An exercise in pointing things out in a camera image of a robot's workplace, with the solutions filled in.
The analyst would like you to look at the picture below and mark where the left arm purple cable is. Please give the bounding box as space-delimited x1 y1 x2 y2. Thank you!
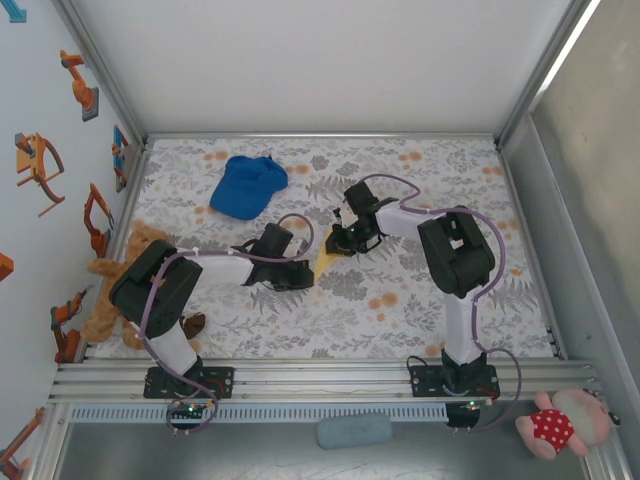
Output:
137 213 316 437

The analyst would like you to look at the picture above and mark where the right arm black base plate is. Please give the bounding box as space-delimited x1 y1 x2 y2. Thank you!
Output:
408 364 501 400

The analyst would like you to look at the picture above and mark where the grey-blue sponge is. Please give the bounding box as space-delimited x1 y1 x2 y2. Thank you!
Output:
315 412 393 451

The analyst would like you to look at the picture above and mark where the aluminium frame post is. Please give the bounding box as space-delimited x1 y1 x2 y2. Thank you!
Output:
494 0 601 146
52 0 151 146

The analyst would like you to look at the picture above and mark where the thin aluminium frame rail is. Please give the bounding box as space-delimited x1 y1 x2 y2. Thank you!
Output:
144 130 501 144

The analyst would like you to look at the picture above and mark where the wide aluminium mounting rail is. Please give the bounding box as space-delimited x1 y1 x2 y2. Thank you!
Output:
47 357 601 404

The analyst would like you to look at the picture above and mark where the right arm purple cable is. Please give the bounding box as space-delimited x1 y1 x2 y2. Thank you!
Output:
357 173 524 434

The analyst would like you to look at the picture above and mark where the yellow cloth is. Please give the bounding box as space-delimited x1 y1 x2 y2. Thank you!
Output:
313 227 346 277

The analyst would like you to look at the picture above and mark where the small controller board with LED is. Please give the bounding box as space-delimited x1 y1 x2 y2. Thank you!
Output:
446 398 492 430
167 399 211 420

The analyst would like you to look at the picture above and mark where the floral patterned tablecloth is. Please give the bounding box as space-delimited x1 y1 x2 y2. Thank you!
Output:
94 137 561 360

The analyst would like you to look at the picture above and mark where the orange claw gripper sticker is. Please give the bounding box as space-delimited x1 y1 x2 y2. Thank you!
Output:
13 132 67 219

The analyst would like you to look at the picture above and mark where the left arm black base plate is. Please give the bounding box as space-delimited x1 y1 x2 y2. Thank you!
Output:
143 366 236 400

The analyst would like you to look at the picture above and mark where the pink plush toy dotted dress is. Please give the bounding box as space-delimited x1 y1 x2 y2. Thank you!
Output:
514 388 623 461

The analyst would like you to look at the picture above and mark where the blue baseball cap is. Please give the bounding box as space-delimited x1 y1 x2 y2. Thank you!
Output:
208 154 290 222

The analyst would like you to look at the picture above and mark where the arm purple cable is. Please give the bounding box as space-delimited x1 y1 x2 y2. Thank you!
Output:
137 213 316 437
357 173 524 434

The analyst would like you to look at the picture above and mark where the blue orange machine sticker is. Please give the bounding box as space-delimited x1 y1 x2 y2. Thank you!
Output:
110 124 130 194

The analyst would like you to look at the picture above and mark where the brown teddy bear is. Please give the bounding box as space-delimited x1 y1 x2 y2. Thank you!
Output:
79 219 207 351

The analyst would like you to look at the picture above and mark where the white slotted cable duct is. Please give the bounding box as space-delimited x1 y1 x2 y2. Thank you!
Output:
67 403 449 424

